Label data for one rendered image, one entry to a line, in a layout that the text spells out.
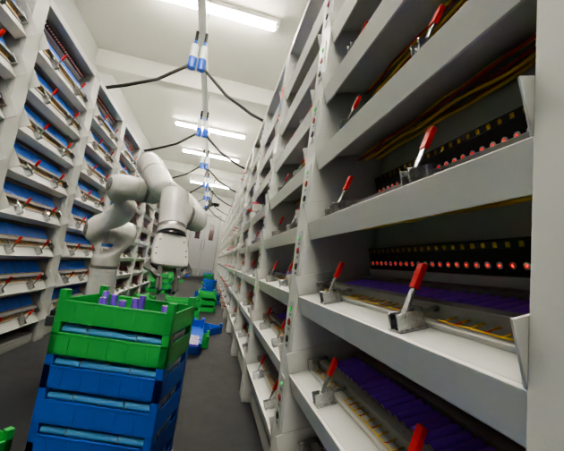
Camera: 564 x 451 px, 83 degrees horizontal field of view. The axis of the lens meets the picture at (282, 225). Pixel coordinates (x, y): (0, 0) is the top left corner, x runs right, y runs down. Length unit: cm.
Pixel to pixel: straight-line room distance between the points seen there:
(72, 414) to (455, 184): 96
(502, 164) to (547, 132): 4
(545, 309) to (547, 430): 8
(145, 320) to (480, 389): 75
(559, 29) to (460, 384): 30
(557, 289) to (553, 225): 4
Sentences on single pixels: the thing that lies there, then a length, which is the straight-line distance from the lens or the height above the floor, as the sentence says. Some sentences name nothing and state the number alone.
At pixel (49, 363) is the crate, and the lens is 104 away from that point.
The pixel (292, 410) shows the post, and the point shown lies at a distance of 90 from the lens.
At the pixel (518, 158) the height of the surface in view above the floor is 72.
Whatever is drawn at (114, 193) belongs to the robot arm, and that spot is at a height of 81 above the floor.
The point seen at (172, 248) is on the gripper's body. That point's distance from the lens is 97.
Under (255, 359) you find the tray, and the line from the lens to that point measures 158.
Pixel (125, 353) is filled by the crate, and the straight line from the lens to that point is 94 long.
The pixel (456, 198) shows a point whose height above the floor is 70.
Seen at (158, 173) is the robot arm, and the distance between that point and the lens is 119.
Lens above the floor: 60
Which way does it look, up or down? 8 degrees up
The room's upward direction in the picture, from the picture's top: 8 degrees clockwise
